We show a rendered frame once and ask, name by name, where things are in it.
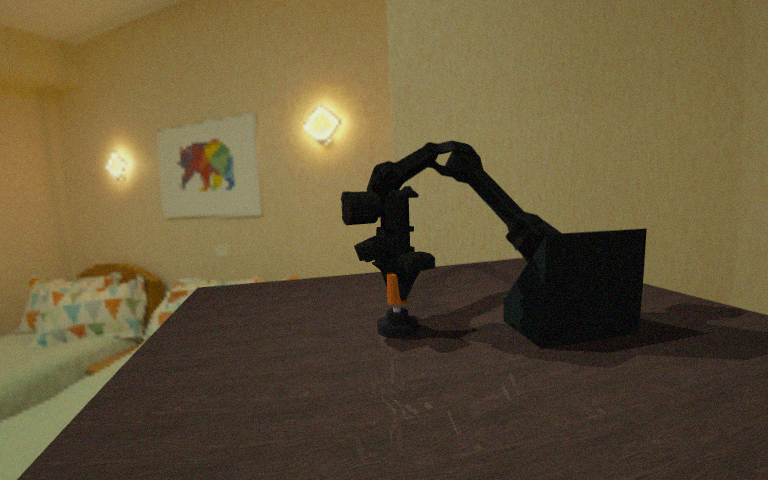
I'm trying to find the orange cylindrical knob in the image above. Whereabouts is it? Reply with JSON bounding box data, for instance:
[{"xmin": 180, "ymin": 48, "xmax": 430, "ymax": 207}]
[{"xmin": 387, "ymin": 272, "xmax": 408, "ymax": 306}]

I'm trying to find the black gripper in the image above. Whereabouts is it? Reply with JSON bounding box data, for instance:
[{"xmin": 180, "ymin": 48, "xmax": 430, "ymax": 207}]
[{"xmin": 372, "ymin": 221, "xmax": 435, "ymax": 301}]

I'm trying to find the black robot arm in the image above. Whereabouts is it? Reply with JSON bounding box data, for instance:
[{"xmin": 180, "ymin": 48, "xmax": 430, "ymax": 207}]
[{"xmin": 341, "ymin": 141, "xmax": 561, "ymax": 262}]

